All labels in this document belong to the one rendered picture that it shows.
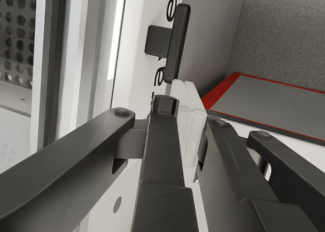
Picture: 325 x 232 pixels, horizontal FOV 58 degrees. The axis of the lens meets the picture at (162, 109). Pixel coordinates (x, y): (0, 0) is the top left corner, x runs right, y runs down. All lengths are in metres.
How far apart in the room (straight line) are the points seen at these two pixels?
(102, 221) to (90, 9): 0.24
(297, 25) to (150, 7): 0.93
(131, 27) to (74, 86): 0.08
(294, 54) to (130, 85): 0.95
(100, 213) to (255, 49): 0.94
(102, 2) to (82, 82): 0.06
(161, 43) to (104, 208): 0.20
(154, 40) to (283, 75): 0.93
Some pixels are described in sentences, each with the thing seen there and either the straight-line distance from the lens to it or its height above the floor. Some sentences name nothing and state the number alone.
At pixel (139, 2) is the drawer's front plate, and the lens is 0.27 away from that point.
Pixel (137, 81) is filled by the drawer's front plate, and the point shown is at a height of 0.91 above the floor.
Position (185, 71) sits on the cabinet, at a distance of 0.53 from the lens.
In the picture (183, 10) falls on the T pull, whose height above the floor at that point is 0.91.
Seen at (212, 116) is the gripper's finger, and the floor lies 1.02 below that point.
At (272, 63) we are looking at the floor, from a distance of 1.18.
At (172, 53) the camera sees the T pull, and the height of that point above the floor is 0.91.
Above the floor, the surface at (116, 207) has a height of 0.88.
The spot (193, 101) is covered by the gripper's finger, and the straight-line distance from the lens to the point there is 0.15.
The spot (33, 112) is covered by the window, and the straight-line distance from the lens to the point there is 0.23.
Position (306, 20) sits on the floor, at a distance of 1.18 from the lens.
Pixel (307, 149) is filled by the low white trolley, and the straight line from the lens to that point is 0.44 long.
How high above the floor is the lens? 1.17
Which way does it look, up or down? 66 degrees down
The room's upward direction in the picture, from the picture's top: 122 degrees counter-clockwise
